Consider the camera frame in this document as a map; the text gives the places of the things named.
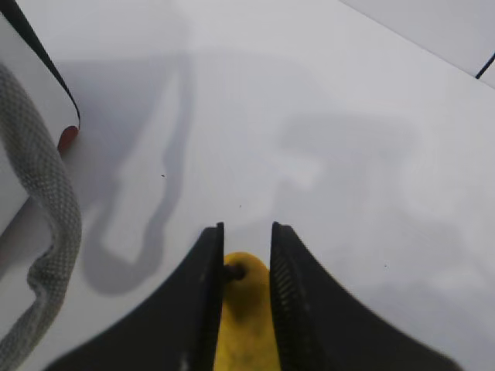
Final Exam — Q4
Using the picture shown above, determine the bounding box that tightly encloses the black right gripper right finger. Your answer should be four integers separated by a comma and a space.
269, 223, 460, 370

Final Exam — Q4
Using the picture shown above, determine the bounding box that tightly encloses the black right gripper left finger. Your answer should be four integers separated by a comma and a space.
47, 223, 224, 370

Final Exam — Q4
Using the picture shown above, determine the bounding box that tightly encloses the yellow pear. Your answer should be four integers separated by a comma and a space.
213, 252, 281, 370

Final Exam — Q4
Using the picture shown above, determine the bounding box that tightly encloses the navy blue lunch bag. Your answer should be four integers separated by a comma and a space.
0, 0, 83, 371

